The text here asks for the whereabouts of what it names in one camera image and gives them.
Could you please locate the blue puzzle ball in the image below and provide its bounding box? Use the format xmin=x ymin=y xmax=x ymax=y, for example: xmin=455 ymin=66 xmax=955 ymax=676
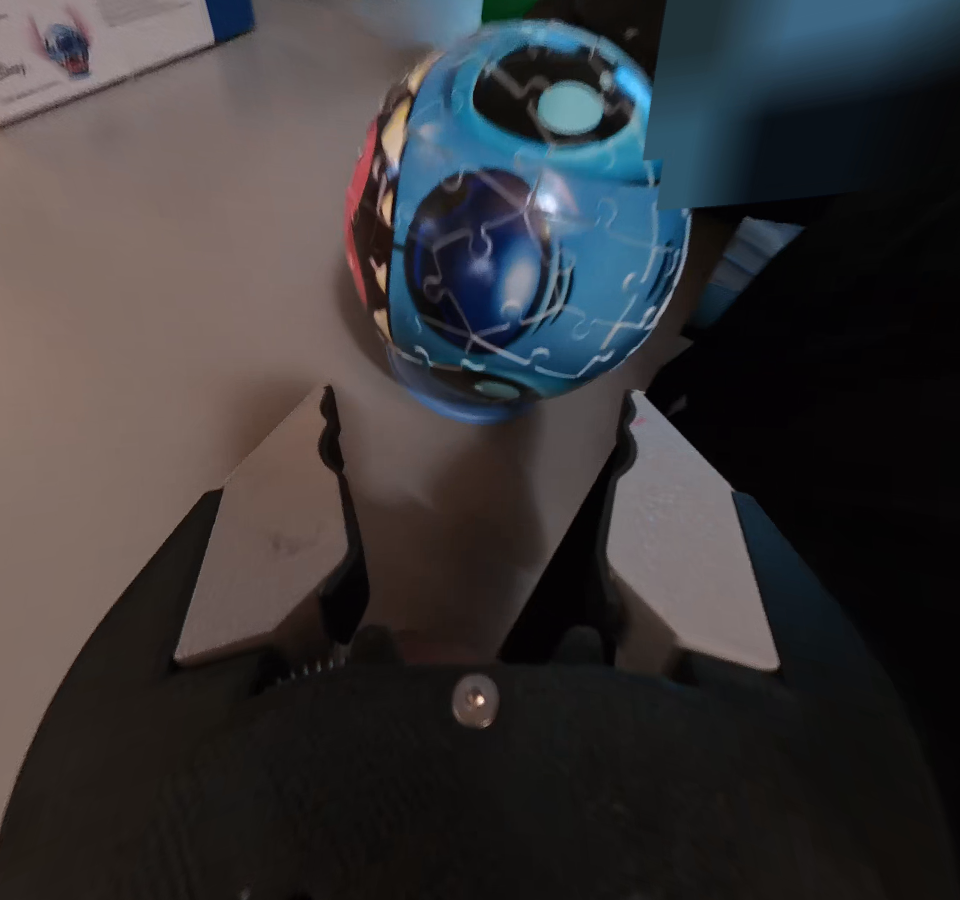
xmin=343 ymin=17 xmax=693 ymax=426

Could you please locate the person's dark clothing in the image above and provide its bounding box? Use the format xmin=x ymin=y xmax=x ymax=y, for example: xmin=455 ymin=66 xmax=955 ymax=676
xmin=648 ymin=191 xmax=960 ymax=774

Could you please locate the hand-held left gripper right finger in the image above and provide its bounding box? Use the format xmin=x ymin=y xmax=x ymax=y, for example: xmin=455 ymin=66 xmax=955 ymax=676
xmin=521 ymin=389 xmax=781 ymax=672

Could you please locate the printed puzzle box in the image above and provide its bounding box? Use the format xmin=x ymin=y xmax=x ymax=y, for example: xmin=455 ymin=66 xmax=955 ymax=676
xmin=0 ymin=0 xmax=256 ymax=129

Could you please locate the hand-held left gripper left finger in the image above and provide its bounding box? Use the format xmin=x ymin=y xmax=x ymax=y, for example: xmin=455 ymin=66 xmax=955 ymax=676
xmin=174 ymin=385 xmax=370 ymax=665

